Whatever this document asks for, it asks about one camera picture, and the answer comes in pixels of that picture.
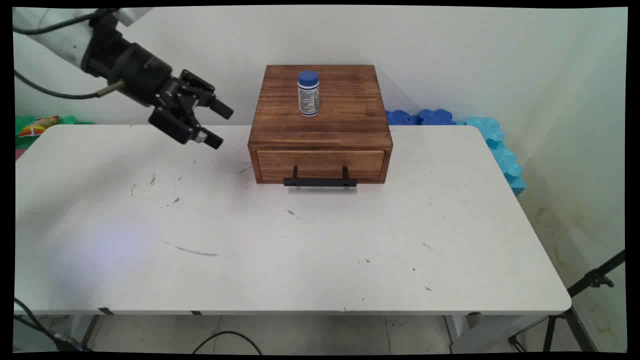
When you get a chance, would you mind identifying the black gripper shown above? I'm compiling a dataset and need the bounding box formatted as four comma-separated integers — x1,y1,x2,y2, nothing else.
81,22,235,150

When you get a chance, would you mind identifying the white bottle with blue cap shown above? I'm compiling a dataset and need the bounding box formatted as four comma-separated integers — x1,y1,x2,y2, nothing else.
297,70,321,118

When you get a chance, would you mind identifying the brown wooden drawer cabinet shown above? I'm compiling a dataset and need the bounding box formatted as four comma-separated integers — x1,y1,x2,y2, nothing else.
247,64,394,185

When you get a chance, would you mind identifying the yellow red snack bag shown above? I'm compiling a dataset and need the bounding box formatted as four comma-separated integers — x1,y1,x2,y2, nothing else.
19,116,60,138

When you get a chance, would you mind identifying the green foam mat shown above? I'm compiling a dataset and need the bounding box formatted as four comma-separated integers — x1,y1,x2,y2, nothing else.
15,115,96,150

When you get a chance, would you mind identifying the dark blue foam mat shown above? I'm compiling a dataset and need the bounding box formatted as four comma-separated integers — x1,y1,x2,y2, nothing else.
385,109,457,126

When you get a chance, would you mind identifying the grey table leg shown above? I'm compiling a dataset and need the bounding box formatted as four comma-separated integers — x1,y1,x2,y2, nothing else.
70,314,102,349

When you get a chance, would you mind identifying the cyan foam mat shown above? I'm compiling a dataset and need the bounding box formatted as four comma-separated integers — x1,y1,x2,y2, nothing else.
455,117,526,197

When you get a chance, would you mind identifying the white table leg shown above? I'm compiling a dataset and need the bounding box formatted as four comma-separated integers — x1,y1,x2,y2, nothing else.
444,314,532,354

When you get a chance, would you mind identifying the black tripod stand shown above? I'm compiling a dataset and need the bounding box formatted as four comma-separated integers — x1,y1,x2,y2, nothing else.
508,249,626,353

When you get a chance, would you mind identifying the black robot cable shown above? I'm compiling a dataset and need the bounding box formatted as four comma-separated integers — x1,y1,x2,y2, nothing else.
12,9,125,100

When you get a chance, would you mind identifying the black floor cable loop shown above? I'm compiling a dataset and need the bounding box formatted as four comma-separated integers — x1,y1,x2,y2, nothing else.
192,330,263,355

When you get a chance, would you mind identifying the black cable with plug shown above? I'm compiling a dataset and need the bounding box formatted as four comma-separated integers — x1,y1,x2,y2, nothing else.
13,297,94,352

